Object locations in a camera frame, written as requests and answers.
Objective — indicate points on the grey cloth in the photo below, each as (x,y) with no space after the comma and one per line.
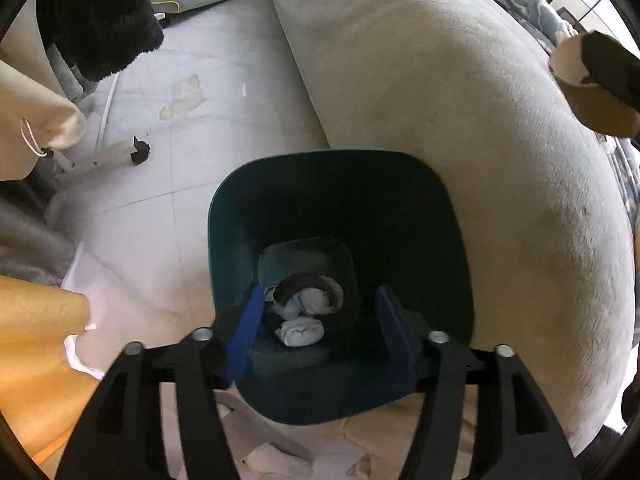
(25,245)

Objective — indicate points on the grey-white socks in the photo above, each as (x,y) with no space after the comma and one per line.
(310,300)

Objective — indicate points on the black fuzzy coat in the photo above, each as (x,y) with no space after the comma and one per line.
(100,20)

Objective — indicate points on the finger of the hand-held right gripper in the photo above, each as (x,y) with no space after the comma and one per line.
(610,65)

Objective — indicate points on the yellow foam sheet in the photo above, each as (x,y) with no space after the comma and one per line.
(35,320)

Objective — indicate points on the black curved plastic piece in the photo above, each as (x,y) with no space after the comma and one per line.
(295,282)

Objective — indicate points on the cream fabric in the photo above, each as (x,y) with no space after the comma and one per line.
(30,120)

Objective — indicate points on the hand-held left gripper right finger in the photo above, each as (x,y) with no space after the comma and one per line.
(395,340)

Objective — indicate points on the brown cardboard tape roll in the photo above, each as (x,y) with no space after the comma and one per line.
(570,65)

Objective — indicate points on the white clothes rack base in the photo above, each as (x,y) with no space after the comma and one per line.
(100,155)

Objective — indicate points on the teal trash bin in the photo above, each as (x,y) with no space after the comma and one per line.
(400,210)

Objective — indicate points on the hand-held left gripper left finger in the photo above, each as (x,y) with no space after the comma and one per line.
(245,330)

